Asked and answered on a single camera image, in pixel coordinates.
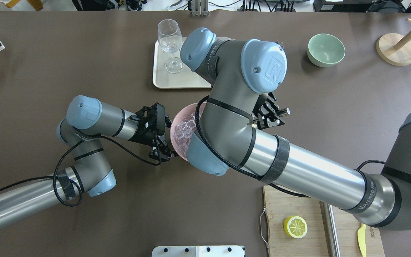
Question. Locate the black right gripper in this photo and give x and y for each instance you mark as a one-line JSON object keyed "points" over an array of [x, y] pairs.
{"points": [[268, 115]]}

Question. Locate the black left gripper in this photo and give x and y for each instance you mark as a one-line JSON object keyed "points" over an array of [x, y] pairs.
{"points": [[144, 134]]}

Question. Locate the pink bowl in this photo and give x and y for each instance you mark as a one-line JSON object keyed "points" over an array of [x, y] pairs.
{"points": [[190, 109]]}

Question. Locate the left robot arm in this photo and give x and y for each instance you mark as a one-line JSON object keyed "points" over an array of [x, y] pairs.
{"points": [[84, 168]]}

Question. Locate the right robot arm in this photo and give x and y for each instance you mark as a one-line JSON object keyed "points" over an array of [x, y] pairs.
{"points": [[240, 72]]}

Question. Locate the clear ice cubes pile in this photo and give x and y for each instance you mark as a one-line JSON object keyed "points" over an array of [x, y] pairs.
{"points": [[183, 132]]}

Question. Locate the wooden cup stand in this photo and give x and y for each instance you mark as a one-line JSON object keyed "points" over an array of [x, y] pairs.
{"points": [[395, 49]]}

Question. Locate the cream serving tray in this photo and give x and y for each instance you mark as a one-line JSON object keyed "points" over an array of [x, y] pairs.
{"points": [[186, 79]]}

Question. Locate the green bowl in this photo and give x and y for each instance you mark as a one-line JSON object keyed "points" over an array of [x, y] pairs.
{"points": [[325, 50]]}

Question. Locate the wooden cutting board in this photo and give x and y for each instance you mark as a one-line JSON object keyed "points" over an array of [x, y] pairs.
{"points": [[279, 206]]}

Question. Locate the steel muddler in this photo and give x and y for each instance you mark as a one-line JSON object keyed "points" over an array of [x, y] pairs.
{"points": [[331, 230]]}

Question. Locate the half lemon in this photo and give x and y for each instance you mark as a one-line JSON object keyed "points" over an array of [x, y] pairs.
{"points": [[295, 226]]}

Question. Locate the clear wine glass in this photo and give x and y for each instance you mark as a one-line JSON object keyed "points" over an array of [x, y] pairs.
{"points": [[170, 40]]}

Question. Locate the yellow plastic knife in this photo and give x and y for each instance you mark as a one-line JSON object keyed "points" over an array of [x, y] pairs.
{"points": [[361, 239]]}

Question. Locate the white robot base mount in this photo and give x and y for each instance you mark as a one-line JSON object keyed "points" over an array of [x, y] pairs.
{"points": [[199, 251]]}

